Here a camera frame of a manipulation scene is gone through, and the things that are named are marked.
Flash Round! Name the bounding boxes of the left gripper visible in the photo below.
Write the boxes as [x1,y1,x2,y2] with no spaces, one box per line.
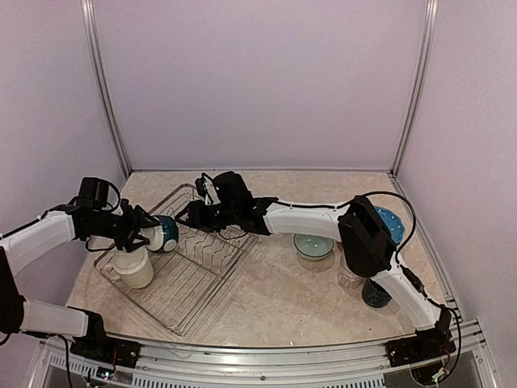
[87,204,160,252]

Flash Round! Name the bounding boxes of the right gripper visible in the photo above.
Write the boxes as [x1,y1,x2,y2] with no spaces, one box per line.
[174,199,237,233]

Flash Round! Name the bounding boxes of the dark teal striped bowl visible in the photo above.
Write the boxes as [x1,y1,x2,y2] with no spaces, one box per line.
[141,215,179,253]

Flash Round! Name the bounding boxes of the light striped bowl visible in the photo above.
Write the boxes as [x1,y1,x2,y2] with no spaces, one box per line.
[292,234,334,262]

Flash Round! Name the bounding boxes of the clear glass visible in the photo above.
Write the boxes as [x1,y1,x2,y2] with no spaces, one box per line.
[337,257,365,289]
[338,243,350,269]

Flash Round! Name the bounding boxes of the dark blue mug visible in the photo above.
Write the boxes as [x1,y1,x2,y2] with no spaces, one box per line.
[361,279,392,309]

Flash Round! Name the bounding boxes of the blue dotted plate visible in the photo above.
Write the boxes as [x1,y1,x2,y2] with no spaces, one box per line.
[375,206,406,245]

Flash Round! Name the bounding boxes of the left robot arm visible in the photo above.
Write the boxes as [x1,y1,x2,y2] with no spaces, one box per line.
[1,177,162,360]

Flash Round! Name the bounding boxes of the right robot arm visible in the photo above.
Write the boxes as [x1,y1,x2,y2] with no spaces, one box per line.
[174,171,461,366]

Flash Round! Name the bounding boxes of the white cup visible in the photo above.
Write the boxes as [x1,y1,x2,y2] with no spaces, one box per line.
[103,247,154,289]

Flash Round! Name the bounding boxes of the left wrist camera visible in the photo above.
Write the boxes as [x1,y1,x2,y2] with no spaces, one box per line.
[111,203,123,215]

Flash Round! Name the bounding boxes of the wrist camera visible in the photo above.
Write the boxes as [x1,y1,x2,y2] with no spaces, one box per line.
[195,172,220,205]
[111,203,123,215]

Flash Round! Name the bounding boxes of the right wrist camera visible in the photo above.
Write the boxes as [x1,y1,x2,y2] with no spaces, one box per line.
[195,172,220,205]

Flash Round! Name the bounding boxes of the wire dish rack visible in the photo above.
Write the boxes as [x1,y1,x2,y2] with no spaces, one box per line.
[92,183,263,336]

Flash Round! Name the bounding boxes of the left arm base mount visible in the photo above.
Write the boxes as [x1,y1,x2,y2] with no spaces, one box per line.
[70,337,142,369]

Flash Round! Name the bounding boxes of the left aluminium post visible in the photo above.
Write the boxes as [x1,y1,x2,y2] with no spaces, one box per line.
[81,0,132,179]

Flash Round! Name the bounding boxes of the aluminium post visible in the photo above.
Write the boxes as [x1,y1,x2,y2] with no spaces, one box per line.
[81,0,132,179]
[390,0,439,179]

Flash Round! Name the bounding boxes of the aluminium front rail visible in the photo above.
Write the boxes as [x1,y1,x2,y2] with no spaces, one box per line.
[27,321,498,388]

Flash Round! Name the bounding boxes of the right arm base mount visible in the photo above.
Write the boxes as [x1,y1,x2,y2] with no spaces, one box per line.
[385,336,456,367]

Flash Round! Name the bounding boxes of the right aluminium post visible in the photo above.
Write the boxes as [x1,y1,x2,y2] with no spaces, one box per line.
[390,0,439,179]

